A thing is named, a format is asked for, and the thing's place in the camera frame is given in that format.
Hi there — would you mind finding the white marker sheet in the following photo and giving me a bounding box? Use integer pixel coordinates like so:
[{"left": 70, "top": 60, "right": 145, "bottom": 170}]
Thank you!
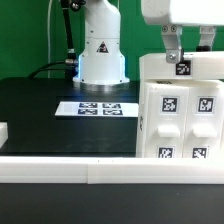
[{"left": 55, "top": 101, "right": 138, "bottom": 117}]

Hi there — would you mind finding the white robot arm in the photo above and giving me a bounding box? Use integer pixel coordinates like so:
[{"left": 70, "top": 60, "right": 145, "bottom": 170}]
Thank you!
[{"left": 73, "top": 0, "right": 224, "bottom": 90}]

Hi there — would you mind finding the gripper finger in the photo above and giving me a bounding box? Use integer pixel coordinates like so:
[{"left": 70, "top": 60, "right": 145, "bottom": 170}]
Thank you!
[
  {"left": 161, "top": 25, "right": 183, "bottom": 64},
  {"left": 196, "top": 26, "right": 216, "bottom": 52}
]

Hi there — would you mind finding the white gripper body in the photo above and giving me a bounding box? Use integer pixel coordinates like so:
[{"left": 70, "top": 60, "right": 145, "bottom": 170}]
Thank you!
[{"left": 141, "top": 0, "right": 224, "bottom": 26}]

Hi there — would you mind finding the white cabinet body box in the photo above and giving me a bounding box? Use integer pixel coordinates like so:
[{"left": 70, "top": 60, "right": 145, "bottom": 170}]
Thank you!
[{"left": 136, "top": 80, "right": 224, "bottom": 159}]

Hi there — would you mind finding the white U-shaped fence frame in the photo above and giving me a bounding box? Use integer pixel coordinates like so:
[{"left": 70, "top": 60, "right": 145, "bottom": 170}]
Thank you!
[{"left": 0, "top": 121, "right": 224, "bottom": 185}]

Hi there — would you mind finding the white cable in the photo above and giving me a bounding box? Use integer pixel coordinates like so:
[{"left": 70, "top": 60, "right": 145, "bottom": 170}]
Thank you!
[{"left": 47, "top": 0, "right": 54, "bottom": 80}]

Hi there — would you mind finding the white cabinet door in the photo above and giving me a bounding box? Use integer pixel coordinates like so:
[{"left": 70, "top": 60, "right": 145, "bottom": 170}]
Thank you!
[
  {"left": 183, "top": 83, "right": 224, "bottom": 159},
  {"left": 145, "top": 85, "right": 189, "bottom": 158}
]

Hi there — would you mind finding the white cabinet top block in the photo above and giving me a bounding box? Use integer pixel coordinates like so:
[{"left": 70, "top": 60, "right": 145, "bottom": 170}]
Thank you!
[{"left": 140, "top": 51, "right": 224, "bottom": 80}]

